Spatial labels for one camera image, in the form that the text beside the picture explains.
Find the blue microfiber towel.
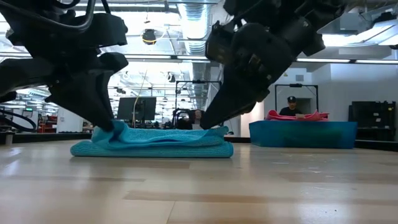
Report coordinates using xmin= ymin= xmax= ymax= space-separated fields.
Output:
xmin=70 ymin=119 xmax=234 ymax=159

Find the black background monitor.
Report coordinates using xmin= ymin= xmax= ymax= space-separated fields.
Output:
xmin=116 ymin=96 xmax=157 ymax=121

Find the white pillar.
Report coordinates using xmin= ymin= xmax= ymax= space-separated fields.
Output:
xmin=57 ymin=105 xmax=85 ymax=133

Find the black ceiling camera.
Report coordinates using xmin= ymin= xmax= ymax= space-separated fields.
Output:
xmin=142 ymin=28 xmax=157 ymax=45

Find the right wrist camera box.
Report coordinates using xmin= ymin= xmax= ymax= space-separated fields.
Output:
xmin=204 ymin=21 xmax=238 ymax=65

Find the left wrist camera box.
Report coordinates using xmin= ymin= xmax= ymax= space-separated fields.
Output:
xmin=73 ymin=12 xmax=129 ymax=49

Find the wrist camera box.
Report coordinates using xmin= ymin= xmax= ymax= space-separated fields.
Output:
xmin=73 ymin=12 xmax=129 ymax=49
xmin=204 ymin=21 xmax=238 ymax=65

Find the black cable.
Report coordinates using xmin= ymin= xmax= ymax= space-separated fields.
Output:
xmin=0 ymin=107 xmax=39 ymax=132

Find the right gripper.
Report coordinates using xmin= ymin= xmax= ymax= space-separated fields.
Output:
xmin=200 ymin=22 xmax=295 ymax=131

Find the person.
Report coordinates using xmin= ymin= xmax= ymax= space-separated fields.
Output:
xmin=189 ymin=108 xmax=205 ymax=130
xmin=279 ymin=95 xmax=303 ymax=117

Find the pink microfiber towel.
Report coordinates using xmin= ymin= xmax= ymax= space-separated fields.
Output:
xmin=265 ymin=109 xmax=330 ymax=122

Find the black shelf unit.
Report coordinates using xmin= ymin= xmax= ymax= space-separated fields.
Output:
xmin=348 ymin=100 xmax=397 ymax=142

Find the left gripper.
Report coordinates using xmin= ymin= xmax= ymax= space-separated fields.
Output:
xmin=0 ymin=27 xmax=129 ymax=132

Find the silver air duct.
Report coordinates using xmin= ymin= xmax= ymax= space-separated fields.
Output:
xmin=177 ymin=0 xmax=218 ymax=110

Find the black metal rig frame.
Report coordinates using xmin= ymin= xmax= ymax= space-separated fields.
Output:
xmin=274 ymin=83 xmax=319 ymax=122

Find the long light bar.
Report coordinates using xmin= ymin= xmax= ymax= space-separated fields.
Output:
xmin=0 ymin=52 xmax=398 ymax=65

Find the blue plastic bin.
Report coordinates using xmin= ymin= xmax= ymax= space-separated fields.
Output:
xmin=248 ymin=120 xmax=358 ymax=149

